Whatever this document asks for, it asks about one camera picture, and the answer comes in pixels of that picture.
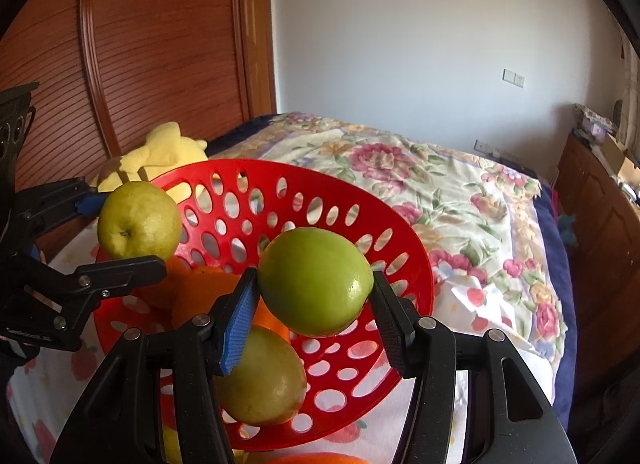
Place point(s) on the large front orange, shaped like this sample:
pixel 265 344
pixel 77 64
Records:
pixel 185 292

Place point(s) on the floral bed quilt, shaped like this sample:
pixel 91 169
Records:
pixel 489 230

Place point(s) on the wooden headboard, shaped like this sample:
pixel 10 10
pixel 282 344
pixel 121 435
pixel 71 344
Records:
pixel 105 72

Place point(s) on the small yellow-green apple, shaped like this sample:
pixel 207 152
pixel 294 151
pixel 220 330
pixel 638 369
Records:
pixel 139 219

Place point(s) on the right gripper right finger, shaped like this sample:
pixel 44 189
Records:
pixel 508 417

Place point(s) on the large orange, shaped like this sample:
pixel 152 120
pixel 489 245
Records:
pixel 318 458
pixel 185 292

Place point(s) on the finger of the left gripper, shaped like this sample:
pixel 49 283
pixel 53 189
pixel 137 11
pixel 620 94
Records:
pixel 41 209
pixel 80 292

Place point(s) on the red perforated plastic basket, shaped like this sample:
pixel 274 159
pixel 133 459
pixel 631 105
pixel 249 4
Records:
pixel 232 209

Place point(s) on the bright green apple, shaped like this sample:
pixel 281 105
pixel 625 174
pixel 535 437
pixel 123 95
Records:
pixel 314 281

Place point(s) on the wooden window cabinet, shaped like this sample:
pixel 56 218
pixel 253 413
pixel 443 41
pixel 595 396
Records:
pixel 604 264

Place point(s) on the wall power socket strip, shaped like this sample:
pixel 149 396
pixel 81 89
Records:
pixel 490 151

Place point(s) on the cardboard box on cabinet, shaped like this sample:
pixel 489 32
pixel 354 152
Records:
pixel 621 162

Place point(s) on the white wall switch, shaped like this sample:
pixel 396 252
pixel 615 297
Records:
pixel 513 78

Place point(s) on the patterned window curtain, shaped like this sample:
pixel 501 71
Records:
pixel 629 130

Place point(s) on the yellow plush toy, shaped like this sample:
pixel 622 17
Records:
pixel 164 149

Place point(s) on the white strawberry flower cloth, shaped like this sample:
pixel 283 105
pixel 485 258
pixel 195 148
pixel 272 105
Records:
pixel 43 392

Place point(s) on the large yellow-green pear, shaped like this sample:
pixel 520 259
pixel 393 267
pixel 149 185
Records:
pixel 267 386

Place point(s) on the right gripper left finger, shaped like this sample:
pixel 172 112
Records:
pixel 117 418

